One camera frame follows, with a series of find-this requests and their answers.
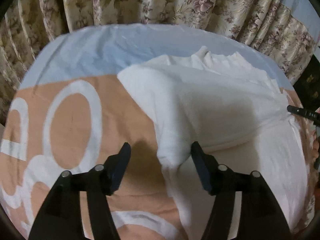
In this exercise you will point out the blue floral curtain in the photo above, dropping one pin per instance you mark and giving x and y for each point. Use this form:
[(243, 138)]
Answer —
[(285, 30)]

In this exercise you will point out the orange white lettered bedspread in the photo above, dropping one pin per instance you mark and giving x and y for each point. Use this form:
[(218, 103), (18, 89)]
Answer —
[(71, 113)]

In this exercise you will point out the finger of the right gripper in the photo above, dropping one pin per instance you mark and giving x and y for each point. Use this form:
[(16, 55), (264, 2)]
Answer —
[(296, 110)]

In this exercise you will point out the person right hand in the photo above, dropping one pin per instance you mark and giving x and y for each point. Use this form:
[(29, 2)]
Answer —
[(315, 139)]

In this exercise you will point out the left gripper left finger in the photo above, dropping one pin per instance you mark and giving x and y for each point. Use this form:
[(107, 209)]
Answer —
[(59, 217)]

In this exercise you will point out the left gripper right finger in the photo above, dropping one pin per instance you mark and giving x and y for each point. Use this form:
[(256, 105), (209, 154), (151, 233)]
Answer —
[(244, 205)]

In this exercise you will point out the black glass door appliance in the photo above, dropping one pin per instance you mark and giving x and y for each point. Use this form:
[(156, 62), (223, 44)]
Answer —
[(307, 86)]

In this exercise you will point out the white knit sweater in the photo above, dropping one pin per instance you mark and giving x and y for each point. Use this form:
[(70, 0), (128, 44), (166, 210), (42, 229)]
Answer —
[(236, 112)]

